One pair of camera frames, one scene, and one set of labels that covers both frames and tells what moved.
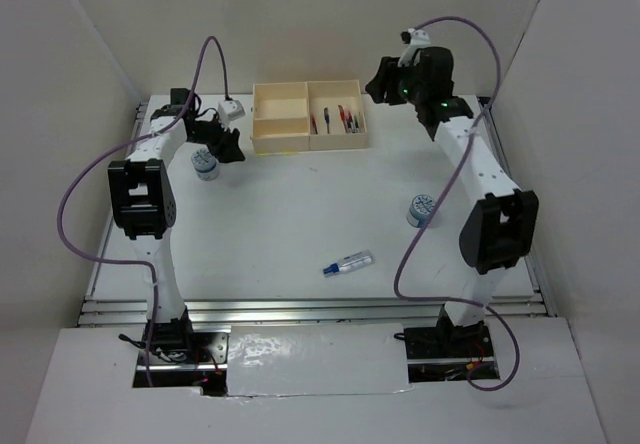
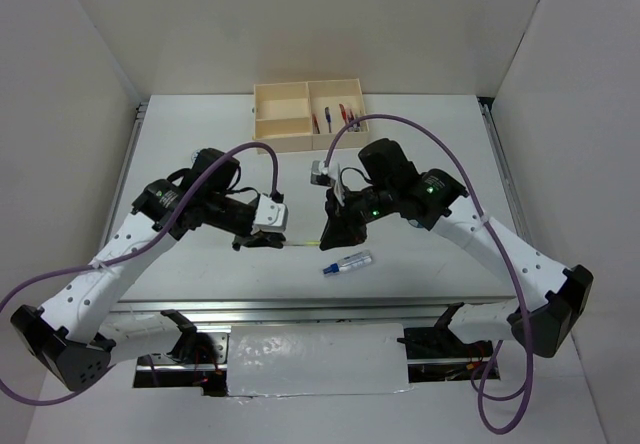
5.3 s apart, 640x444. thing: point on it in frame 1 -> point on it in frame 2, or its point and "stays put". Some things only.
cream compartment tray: (308, 116) stays put
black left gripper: (226, 149) -> (266, 239)
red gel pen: (341, 110) stays put
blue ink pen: (327, 119) stays put
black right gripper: (390, 71) -> (341, 229)
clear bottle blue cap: (353, 261) stays put
